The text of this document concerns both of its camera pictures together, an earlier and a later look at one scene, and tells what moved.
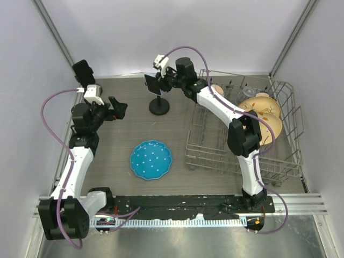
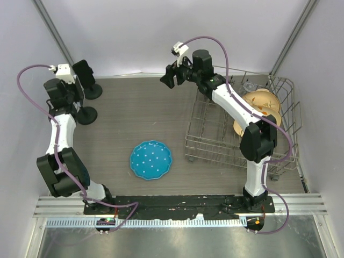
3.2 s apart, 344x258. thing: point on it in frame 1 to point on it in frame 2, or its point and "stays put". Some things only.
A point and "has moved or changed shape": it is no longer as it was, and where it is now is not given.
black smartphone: (84, 73) stays put
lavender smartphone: (152, 84) has moved or changed shape
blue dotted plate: (150, 159) stays put
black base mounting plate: (157, 207) stays put
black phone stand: (159, 106) has moved or changed shape
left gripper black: (119, 109) to (77, 97)
